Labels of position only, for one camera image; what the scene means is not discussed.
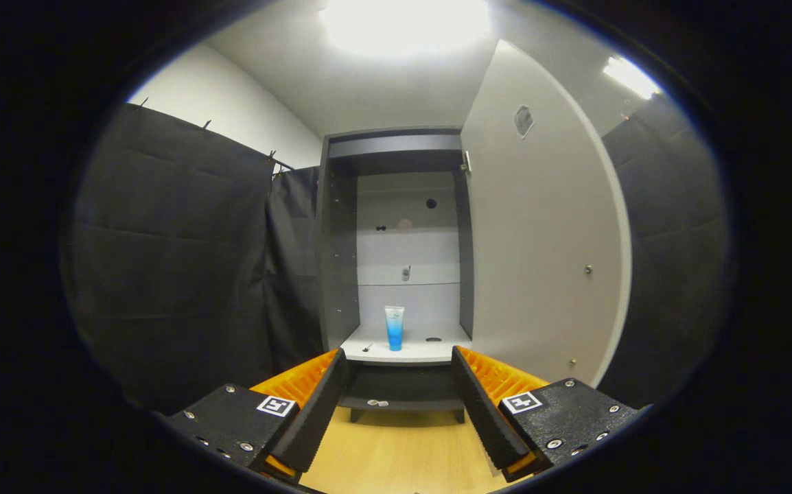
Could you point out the beige cabinet door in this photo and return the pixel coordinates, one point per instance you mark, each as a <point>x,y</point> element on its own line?
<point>540,240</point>

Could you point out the blue cosmetic tube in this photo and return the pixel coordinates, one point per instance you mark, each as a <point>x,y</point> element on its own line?
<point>394,333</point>

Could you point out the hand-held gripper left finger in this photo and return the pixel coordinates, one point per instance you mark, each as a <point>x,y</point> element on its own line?
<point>320,412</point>

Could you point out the grey cabinet shelf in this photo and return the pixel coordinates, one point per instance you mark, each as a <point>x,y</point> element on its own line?
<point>423,351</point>

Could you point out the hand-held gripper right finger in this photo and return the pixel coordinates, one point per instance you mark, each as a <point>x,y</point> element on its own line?
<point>482,412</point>

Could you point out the dark grey cabinet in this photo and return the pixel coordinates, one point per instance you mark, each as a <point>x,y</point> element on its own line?
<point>338,261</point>

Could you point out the large ceiling light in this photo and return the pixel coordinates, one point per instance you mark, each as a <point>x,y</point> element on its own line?
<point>403,24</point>

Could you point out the long ceiling light panel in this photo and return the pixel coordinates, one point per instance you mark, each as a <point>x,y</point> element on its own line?
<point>633,77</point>

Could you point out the black backdrop cloth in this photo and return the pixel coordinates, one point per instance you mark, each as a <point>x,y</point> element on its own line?
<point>176,261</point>

